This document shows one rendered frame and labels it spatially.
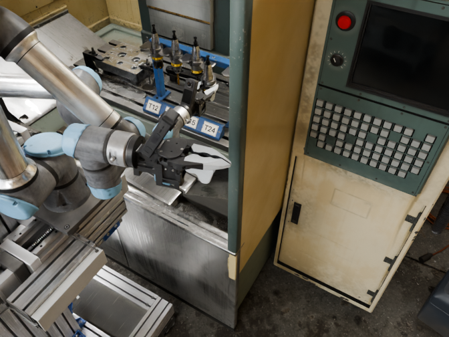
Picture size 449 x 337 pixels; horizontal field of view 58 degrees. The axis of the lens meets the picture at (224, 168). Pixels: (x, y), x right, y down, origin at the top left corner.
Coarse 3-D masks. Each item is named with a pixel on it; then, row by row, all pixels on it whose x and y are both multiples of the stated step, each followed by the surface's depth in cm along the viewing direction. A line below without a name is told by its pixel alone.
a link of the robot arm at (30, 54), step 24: (0, 24) 83; (24, 24) 88; (0, 48) 86; (24, 48) 88; (48, 72) 91; (72, 72) 94; (72, 96) 93; (96, 96) 97; (96, 120) 96; (120, 120) 100
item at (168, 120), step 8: (168, 112) 78; (176, 112) 79; (160, 120) 77; (168, 120) 77; (176, 120) 79; (160, 128) 78; (168, 128) 78; (152, 136) 80; (160, 136) 79; (144, 144) 82; (152, 144) 81; (144, 152) 83; (152, 152) 82
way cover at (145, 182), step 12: (60, 132) 221; (132, 168) 199; (132, 180) 194; (144, 180) 195; (192, 180) 196; (144, 192) 191; (156, 192) 191; (168, 192) 192; (180, 192) 193; (168, 204) 187
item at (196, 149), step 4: (196, 144) 84; (192, 148) 83; (196, 148) 83; (200, 148) 83; (204, 148) 83; (208, 148) 83; (212, 148) 83; (192, 152) 83; (196, 152) 82; (200, 152) 82; (204, 152) 82; (208, 152) 82; (212, 152) 82; (216, 152) 82; (204, 156) 83; (208, 156) 82; (212, 156) 82; (216, 156) 82; (220, 156) 81; (224, 156) 82; (228, 160) 81
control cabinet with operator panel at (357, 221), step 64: (320, 0) 124; (384, 0) 111; (448, 0) 104; (320, 64) 137; (384, 64) 123; (448, 64) 114; (320, 128) 151; (384, 128) 136; (448, 128) 124; (320, 192) 178; (384, 192) 159; (320, 256) 207; (384, 256) 182
